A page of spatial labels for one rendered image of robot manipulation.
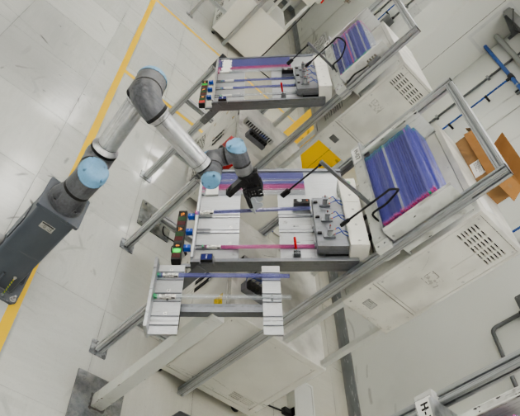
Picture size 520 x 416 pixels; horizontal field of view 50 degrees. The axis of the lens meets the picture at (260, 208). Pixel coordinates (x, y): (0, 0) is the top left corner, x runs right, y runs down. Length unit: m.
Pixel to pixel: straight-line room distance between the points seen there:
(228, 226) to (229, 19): 4.50
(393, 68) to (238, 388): 2.06
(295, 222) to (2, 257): 1.27
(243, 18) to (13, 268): 4.80
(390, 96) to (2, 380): 2.61
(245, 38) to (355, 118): 3.41
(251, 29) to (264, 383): 4.70
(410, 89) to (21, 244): 2.40
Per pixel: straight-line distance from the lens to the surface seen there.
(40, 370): 2.65
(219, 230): 2.54
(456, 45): 5.56
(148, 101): 2.06
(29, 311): 2.76
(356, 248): 2.38
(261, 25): 6.82
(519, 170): 2.85
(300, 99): 3.57
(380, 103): 3.66
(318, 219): 2.51
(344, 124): 3.68
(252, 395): 3.10
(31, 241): 2.49
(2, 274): 2.65
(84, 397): 2.69
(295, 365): 2.90
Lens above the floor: 2.08
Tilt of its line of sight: 26 degrees down
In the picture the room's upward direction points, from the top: 50 degrees clockwise
